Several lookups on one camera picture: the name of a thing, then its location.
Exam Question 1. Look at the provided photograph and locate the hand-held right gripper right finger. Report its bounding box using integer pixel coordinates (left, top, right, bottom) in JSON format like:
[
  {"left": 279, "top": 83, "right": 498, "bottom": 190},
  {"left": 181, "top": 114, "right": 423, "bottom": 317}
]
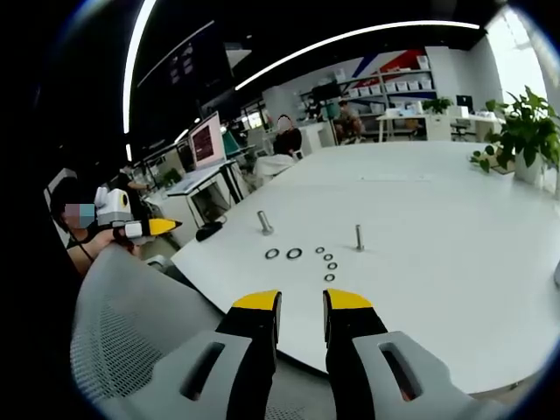
[{"left": 322, "top": 287, "right": 508, "bottom": 420}]

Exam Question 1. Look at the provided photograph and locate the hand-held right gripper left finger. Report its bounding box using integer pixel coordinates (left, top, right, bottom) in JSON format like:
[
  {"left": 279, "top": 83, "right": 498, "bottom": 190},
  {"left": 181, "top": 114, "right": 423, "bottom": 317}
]
[{"left": 100, "top": 288, "right": 284, "bottom": 420}]

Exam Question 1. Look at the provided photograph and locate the large threaded metal stud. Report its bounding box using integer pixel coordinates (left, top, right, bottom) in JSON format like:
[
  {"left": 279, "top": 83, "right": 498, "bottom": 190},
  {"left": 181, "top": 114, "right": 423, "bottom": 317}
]
[{"left": 256, "top": 210, "right": 275, "bottom": 237}]

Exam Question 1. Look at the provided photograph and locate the person's left hand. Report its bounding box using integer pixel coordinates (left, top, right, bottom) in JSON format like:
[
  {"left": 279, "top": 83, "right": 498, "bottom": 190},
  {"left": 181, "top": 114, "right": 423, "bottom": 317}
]
[{"left": 92, "top": 227, "right": 142, "bottom": 259}]

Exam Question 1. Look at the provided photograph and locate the small black pouch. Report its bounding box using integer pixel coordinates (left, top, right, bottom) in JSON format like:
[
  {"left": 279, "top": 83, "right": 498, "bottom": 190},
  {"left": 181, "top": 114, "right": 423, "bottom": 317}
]
[{"left": 194, "top": 220, "right": 225, "bottom": 243}]

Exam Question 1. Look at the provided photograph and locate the white standing desk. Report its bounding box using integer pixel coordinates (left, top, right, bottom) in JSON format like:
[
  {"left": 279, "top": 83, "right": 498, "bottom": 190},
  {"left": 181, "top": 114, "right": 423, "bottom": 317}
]
[{"left": 165, "top": 159, "right": 247, "bottom": 222}]

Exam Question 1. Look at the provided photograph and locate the grey mesh office chair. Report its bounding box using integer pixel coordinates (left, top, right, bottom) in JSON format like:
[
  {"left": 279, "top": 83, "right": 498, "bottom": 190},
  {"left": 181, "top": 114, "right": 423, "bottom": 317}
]
[{"left": 69, "top": 241, "right": 338, "bottom": 420}]

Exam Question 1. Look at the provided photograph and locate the computer monitor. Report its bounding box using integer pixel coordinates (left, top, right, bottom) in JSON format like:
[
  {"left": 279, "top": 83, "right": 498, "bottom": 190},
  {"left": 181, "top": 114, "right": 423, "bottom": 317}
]
[{"left": 188, "top": 110, "right": 228, "bottom": 172}]

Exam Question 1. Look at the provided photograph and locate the white jacket on chair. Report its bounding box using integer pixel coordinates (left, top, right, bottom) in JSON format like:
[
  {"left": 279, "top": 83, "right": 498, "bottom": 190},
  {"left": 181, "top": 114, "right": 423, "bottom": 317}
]
[{"left": 254, "top": 152, "right": 299, "bottom": 186}]

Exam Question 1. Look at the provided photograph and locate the ceiling light strip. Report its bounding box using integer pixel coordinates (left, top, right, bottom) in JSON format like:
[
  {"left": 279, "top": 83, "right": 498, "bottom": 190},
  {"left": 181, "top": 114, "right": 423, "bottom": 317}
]
[
  {"left": 234, "top": 19, "right": 481, "bottom": 92},
  {"left": 122, "top": 0, "right": 159, "bottom": 135}
]

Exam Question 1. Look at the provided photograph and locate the small white table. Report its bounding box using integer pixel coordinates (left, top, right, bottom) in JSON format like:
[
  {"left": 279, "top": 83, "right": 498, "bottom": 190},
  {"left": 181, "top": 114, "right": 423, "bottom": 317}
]
[{"left": 374, "top": 111, "right": 431, "bottom": 144}]

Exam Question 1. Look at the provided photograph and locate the black office chair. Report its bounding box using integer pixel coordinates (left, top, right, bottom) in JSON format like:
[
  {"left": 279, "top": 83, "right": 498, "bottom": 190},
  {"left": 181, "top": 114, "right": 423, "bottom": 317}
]
[{"left": 449, "top": 116, "right": 479, "bottom": 142}]

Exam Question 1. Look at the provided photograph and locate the white plant pot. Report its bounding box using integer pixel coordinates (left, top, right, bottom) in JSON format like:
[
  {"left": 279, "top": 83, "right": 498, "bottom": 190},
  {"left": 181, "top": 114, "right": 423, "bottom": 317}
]
[{"left": 513, "top": 149, "right": 546, "bottom": 184}]

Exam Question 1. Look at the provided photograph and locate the small green plant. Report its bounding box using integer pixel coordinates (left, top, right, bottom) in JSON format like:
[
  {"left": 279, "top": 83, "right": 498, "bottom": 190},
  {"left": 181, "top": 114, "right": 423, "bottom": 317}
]
[{"left": 421, "top": 96, "right": 454, "bottom": 116}]

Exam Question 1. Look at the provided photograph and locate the storage shelf with white bins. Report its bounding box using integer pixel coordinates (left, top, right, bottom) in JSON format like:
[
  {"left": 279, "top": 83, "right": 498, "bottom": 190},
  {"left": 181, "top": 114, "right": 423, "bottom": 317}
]
[{"left": 300, "top": 54, "right": 438, "bottom": 142}]

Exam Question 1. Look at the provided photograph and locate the green potted plant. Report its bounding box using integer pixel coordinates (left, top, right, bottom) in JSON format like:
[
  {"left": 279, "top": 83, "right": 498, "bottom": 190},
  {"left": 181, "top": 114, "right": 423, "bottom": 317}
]
[{"left": 469, "top": 85, "right": 560, "bottom": 193}]

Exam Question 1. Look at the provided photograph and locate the thin black cable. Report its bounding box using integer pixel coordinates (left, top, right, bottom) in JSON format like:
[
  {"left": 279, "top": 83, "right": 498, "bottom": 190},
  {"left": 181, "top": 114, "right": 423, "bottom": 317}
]
[{"left": 64, "top": 221, "right": 95, "bottom": 264}]

